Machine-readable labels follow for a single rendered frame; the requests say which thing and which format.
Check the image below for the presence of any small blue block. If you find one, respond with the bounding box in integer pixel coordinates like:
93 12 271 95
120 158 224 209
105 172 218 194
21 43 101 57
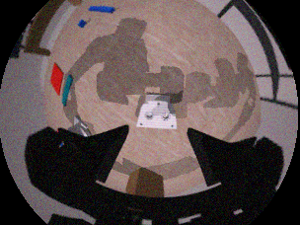
78 19 87 29

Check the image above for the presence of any red flat rectangular plate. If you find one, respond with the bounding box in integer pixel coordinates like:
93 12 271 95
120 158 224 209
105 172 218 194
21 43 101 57
50 64 64 97

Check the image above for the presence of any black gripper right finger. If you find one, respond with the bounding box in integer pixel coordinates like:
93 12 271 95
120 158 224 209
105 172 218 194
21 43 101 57
187 128 258 187

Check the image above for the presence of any blue flat bar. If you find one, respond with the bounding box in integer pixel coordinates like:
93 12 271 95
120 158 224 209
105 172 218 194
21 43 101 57
88 6 114 13

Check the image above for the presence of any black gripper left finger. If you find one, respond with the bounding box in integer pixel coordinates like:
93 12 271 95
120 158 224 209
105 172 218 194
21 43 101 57
58 124 130 184

